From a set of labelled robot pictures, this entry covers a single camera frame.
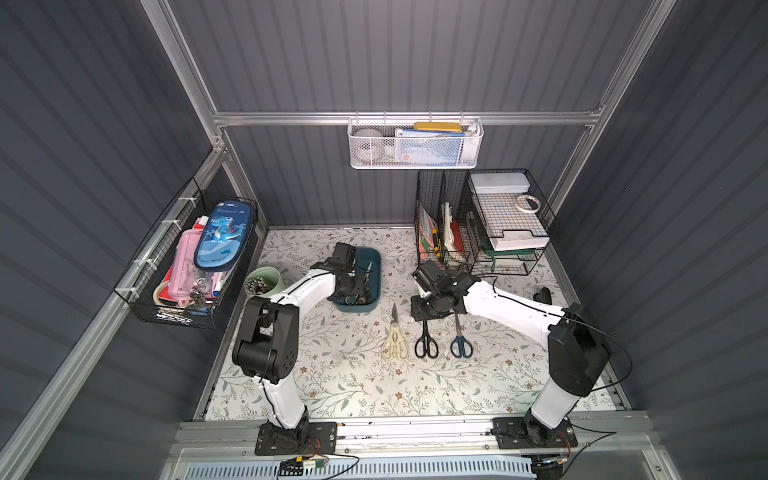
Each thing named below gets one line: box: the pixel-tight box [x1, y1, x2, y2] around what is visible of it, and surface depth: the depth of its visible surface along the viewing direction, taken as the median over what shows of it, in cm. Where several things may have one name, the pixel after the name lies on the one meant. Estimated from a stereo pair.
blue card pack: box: [395, 128, 465, 167], surface depth 88 cm
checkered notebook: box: [476, 193, 549, 238], surface depth 98 cm
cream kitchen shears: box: [383, 302, 409, 361], surface depth 91 cm
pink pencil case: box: [168, 229, 215, 305], surface depth 69 cm
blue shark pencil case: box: [194, 200, 255, 272], surface depth 71 cm
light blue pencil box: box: [470, 173, 531, 194], surface depth 105 cm
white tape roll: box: [353, 128, 385, 163], surface depth 89 cm
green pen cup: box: [244, 266, 285, 297], surface depth 88 cm
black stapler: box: [533, 287, 552, 305], surface depth 97 cm
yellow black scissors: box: [345, 262, 375, 305], surface depth 98 cm
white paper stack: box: [489, 230, 550, 252], surface depth 93 cm
